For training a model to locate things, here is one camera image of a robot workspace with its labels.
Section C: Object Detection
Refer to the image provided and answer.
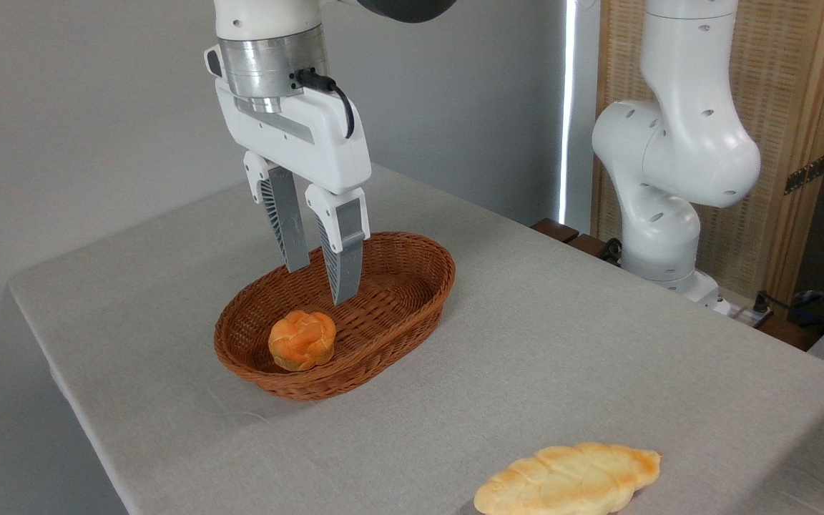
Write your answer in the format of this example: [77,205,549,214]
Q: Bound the dark wooden base board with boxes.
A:
[530,217,626,267]

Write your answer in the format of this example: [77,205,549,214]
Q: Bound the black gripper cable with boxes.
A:
[295,67,356,139]

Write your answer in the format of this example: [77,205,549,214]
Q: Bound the metal screen hinge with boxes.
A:
[783,153,824,196]

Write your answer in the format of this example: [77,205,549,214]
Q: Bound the brown oval wicker basket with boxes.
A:
[213,231,457,401]

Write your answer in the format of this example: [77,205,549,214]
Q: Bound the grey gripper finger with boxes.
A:
[304,183,371,307]
[242,151,311,274]

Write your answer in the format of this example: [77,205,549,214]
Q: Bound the round orange bread roll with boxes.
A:
[268,310,338,373]

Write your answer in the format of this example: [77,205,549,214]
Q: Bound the long braided pale bread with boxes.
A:
[473,442,663,515]

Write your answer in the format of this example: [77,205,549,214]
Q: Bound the grey tablecloth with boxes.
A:
[7,163,824,515]

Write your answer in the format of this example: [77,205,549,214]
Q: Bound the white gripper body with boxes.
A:
[213,76,373,196]

